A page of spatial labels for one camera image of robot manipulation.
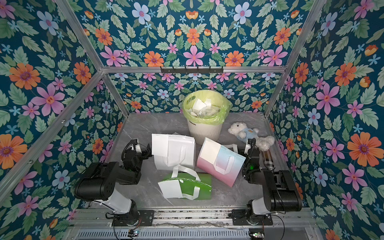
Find pink blue gradient paper bag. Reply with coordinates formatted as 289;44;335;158
197;138;246;187

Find green white paper bag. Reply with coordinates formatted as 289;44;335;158
158;165;213;201

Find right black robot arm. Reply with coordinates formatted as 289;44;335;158
242;139;303;225

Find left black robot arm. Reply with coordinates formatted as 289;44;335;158
74;139;152;226

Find shredded paper scraps in bin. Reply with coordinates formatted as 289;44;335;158
188;99;220;118

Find white ribbed trash bin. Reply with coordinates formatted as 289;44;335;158
187;120;223;145

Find white plush teddy bear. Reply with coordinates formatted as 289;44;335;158
228;122;275;152

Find plaid patterned case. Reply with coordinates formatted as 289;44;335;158
261;150;275;171

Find white ventilation grille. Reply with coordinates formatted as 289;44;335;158
73;229;250;240

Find black wall hook rail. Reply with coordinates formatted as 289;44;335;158
160;67;224;75

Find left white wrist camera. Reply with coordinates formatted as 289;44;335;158
132;144;142;154

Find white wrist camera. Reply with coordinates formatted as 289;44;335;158
132;144;142;154
244;142;251;155

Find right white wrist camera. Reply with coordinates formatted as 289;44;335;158
244;142;251;155

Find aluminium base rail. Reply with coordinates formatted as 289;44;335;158
68;206;319;229

